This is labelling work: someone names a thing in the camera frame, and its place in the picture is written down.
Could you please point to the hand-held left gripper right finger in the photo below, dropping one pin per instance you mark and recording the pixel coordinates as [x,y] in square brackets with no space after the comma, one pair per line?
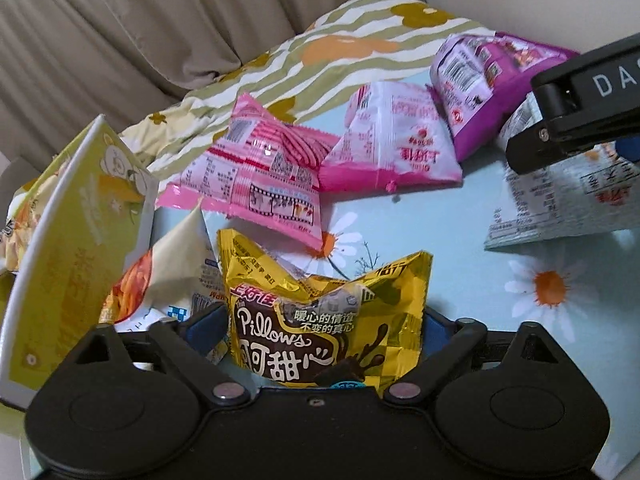
[442,335]

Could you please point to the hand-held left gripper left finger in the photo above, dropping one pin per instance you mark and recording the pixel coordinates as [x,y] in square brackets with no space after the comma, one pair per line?
[202,332]

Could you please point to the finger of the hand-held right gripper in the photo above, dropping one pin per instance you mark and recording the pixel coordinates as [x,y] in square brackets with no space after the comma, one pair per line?
[530,155]

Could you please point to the white pale blue snack packet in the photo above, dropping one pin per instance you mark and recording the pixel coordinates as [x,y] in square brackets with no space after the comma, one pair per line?
[560,205]

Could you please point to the gold chocolate snack packet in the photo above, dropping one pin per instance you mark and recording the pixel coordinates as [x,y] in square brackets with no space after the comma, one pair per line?
[325,330]

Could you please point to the yellow-green cardboard box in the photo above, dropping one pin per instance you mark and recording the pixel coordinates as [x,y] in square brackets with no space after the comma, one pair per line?
[65,270]

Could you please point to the yellow green chip packet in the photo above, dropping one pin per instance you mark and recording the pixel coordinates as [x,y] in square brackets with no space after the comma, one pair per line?
[25,220]

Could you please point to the white orange chip packet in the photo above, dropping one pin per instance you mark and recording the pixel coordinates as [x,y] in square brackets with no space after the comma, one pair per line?
[165,280]

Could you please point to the light blue daisy cloth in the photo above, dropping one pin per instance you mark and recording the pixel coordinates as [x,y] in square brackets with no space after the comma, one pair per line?
[475,270]

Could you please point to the purple snack packet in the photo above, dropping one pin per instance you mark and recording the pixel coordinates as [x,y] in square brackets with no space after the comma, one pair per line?
[480,90]

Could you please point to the light pink snack packet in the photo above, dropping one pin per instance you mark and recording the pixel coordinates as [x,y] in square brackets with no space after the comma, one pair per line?
[395,145]

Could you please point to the pink striped snack packet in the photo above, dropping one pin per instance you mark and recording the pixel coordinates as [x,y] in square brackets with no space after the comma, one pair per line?
[250,180]

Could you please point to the striped flower blanket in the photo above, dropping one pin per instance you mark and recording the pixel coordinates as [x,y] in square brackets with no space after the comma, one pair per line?
[325,45]

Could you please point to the beige curtain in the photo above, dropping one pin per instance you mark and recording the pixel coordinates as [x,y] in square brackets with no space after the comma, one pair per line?
[150,25]

